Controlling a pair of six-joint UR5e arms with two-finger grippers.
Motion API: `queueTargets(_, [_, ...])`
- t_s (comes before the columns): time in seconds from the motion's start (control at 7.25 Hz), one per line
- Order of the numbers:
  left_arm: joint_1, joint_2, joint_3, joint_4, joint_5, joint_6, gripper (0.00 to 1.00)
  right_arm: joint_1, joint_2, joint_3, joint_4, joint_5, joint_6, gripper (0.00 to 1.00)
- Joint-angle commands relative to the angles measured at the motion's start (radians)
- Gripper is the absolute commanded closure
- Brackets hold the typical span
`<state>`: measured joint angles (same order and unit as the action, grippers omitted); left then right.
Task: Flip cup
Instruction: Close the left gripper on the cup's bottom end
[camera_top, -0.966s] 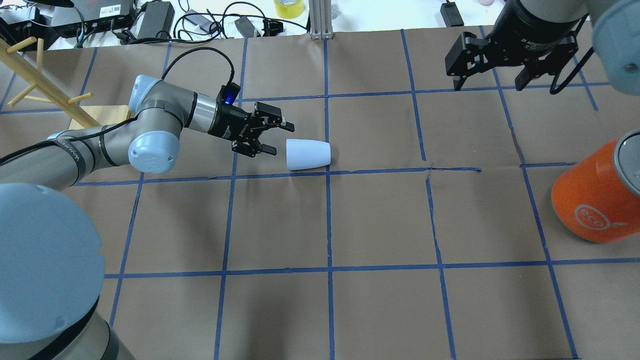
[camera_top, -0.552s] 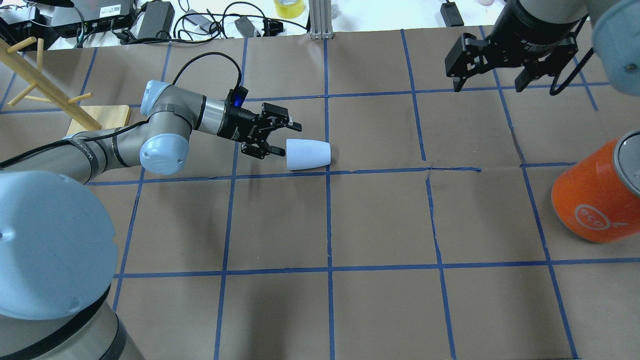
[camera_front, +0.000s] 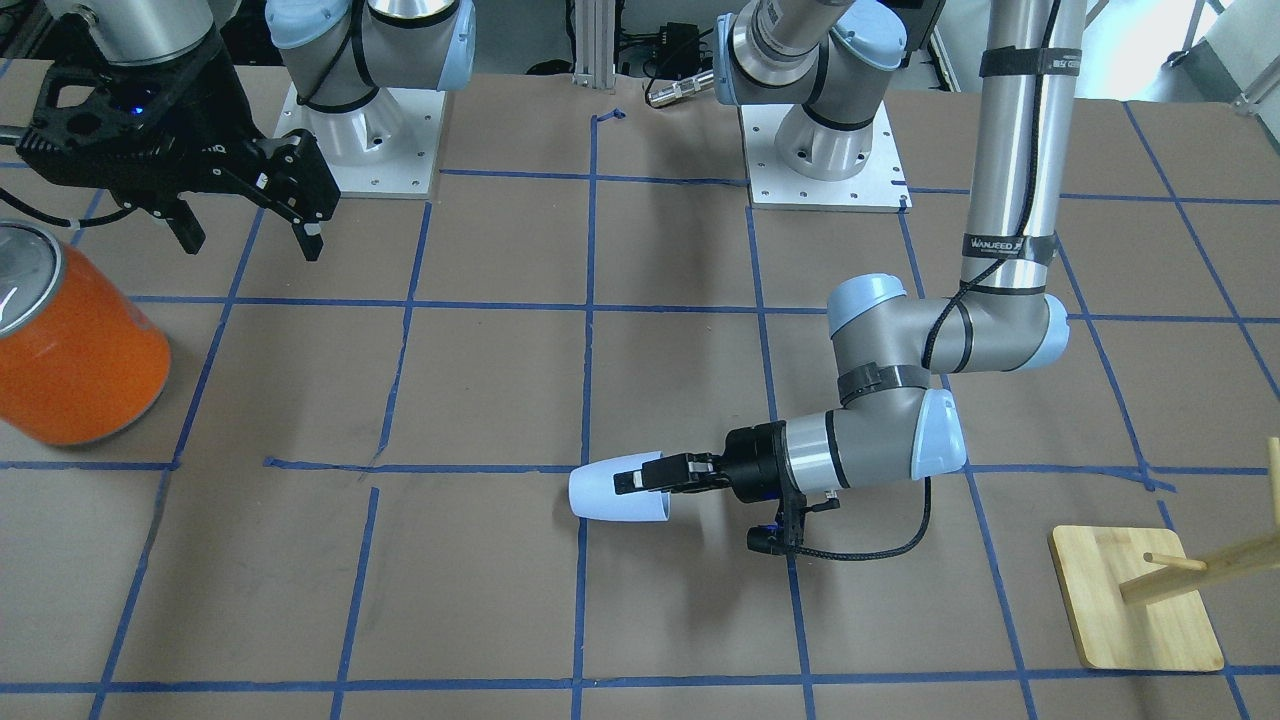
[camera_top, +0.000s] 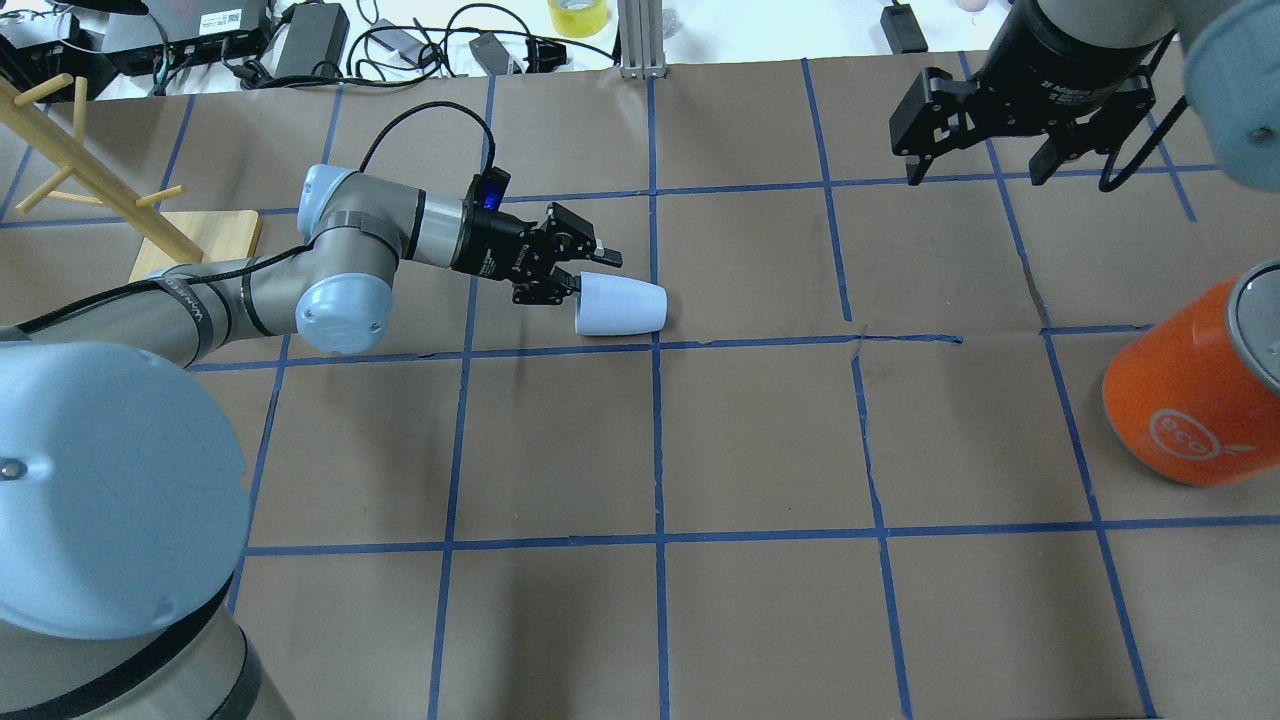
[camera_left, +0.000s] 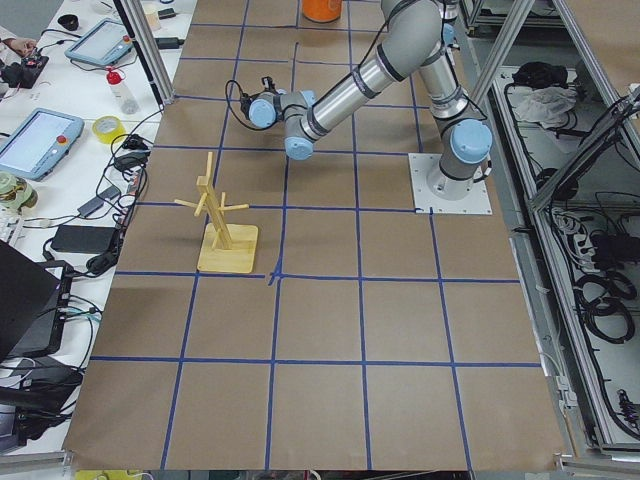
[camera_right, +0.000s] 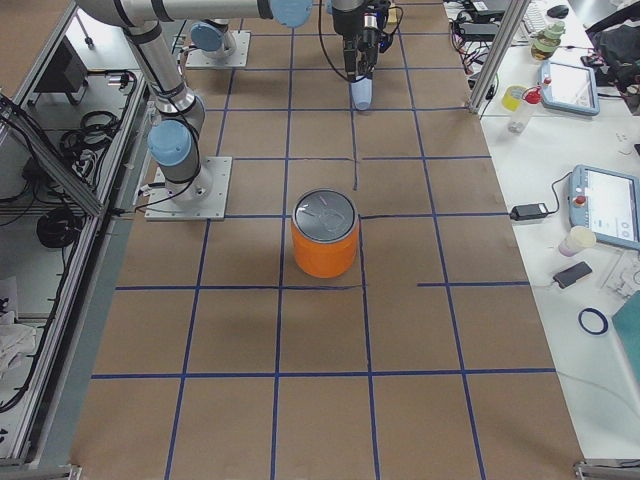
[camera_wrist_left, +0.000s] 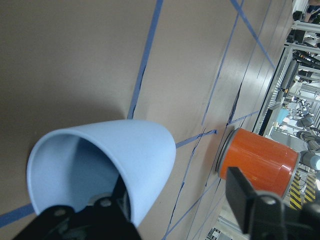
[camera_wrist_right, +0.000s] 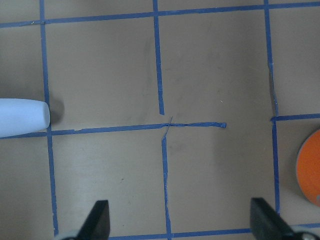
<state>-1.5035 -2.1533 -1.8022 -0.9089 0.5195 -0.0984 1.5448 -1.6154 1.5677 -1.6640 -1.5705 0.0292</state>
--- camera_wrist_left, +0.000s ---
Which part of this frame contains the orange cylindrical bin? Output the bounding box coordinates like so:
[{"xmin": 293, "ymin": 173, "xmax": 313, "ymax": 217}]
[{"xmin": 216, "ymin": 127, "xmax": 301, "ymax": 198}]

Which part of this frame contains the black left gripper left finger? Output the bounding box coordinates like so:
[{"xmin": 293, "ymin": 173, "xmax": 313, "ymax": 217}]
[{"xmin": 34, "ymin": 174, "xmax": 142, "ymax": 240}]

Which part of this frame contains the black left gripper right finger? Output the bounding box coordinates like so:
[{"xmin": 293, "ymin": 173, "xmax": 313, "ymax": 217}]
[{"xmin": 225, "ymin": 167, "xmax": 299, "ymax": 240}]

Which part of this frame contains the white plastic cup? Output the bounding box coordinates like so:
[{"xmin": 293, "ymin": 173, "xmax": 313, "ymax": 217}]
[{"xmin": 26, "ymin": 119, "xmax": 176, "ymax": 227}]

